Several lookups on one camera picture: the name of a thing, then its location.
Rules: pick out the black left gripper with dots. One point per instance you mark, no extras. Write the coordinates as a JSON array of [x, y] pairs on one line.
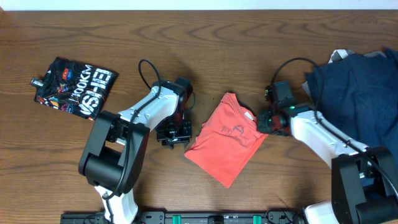
[[174, 134]]

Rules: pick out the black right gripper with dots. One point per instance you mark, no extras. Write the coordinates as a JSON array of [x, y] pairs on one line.
[[261, 126]]

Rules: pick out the orange printed t-shirt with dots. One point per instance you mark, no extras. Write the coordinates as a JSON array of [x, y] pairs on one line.
[[227, 141]]

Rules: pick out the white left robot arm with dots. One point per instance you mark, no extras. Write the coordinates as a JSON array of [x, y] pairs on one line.
[[114, 153]]

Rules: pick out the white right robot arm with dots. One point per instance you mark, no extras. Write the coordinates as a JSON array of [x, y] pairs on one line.
[[363, 178]]

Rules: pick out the navy blue garment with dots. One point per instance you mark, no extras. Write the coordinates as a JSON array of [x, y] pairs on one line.
[[358, 95]]

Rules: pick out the grey white garment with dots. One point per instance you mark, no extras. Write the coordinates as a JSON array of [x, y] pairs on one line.
[[340, 54]]

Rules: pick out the black printed folded t-shirt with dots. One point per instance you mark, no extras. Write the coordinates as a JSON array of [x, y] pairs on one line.
[[74, 87]]

